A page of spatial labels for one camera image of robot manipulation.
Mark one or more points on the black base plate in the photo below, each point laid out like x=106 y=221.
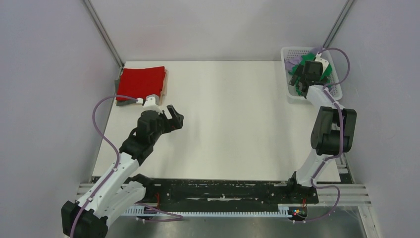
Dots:
x=204 y=195

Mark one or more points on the aluminium rail frame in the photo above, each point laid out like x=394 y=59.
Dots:
x=351 y=195

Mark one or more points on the left corner metal strut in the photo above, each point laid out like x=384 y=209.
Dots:
x=103 y=33

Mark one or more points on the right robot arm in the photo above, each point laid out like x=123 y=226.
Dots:
x=333 y=130

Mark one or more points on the white plastic basket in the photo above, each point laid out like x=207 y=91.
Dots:
x=292 y=96

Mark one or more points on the corner metal strut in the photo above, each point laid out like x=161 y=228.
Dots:
x=338 y=23
x=103 y=33

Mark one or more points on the folded red t-shirt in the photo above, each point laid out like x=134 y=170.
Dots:
x=149 y=80

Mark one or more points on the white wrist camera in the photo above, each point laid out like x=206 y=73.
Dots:
x=324 y=62
x=151 y=101

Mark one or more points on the purple t-shirt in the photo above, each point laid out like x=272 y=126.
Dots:
x=294 y=56

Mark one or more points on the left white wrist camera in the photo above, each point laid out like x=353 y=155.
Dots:
x=151 y=101

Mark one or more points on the right corner metal strut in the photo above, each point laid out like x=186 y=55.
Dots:
x=338 y=23

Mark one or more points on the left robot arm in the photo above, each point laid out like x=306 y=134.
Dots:
x=93 y=213

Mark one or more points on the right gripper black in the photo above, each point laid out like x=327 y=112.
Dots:
x=293 y=80

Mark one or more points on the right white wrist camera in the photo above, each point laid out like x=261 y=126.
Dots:
x=324 y=62

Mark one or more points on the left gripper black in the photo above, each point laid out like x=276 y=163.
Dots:
x=176 y=123

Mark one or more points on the white cable duct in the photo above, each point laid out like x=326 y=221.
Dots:
x=142 y=211

